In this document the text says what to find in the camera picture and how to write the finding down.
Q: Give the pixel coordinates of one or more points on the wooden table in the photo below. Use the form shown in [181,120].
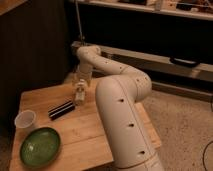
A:
[83,142]

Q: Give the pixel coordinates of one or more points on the clear plastic cup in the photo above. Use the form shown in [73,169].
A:
[25,121]

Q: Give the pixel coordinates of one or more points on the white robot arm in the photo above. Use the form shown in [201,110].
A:
[116,96]

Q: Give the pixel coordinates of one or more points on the grey metal rail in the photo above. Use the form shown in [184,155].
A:
[159,64]

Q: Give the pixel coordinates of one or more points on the black handle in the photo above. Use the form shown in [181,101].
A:
[184,63]

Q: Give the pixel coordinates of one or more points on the black rectangular box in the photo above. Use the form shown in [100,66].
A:
[61,110]

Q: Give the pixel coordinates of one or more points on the cluttered shelf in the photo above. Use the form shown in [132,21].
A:
[196,9]

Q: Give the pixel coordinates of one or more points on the small clear plastic bottle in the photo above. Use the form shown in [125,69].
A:
[80,92]

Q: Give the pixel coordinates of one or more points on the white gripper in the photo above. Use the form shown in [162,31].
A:
[84,72]

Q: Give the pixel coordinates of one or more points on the metal pole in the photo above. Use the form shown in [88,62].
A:
[79,23]

